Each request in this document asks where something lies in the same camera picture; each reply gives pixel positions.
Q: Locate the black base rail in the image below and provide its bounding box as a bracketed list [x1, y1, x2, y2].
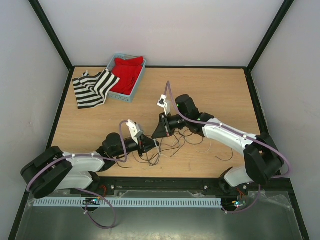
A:
[28, 177, 293, 199]

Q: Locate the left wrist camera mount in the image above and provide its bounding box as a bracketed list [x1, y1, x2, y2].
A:
[126, 119, 144, 144]

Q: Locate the black white striped cloth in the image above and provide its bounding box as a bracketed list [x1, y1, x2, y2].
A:
[72, 69, 120, 110]

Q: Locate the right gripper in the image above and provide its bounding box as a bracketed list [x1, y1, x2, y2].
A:
[152, 111, 189, 139]

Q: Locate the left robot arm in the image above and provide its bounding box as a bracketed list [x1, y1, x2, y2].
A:
[20, 132, 160, 199]

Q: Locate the light blue plastic basket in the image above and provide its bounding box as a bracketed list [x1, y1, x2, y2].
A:
[106, 53, 147, 103]

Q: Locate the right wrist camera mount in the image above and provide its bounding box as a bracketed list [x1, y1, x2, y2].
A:
[157, 94, 171, 115]

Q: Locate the black wire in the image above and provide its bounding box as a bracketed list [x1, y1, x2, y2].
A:
[117, 129, 235, 170]

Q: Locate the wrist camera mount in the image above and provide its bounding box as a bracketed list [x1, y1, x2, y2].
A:
[157, 94, 171, 115]
[126, 119, 144, 144]

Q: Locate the red cloth in basket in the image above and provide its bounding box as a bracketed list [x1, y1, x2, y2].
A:
[110, 56, 144, 96]

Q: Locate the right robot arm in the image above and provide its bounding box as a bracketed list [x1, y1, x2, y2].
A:
[152, 94, 285, 195]

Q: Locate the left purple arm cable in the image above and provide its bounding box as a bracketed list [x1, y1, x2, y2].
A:
[26, 120, 129, 192]

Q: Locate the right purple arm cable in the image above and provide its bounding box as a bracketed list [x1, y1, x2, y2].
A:
[165, 80, 293, 179]

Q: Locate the white wire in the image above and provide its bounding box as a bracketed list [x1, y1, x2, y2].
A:
[157, 139, 213, 158]

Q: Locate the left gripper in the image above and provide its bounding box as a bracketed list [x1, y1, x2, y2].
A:
[112, 134, 160, 158]

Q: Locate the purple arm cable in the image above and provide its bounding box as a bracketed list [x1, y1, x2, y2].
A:
[26, 120, 129, 192]
[165, 80, 293, 179]

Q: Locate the light blue cable duct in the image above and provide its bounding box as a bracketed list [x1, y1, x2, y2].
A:
[33, 197, 221, 208]

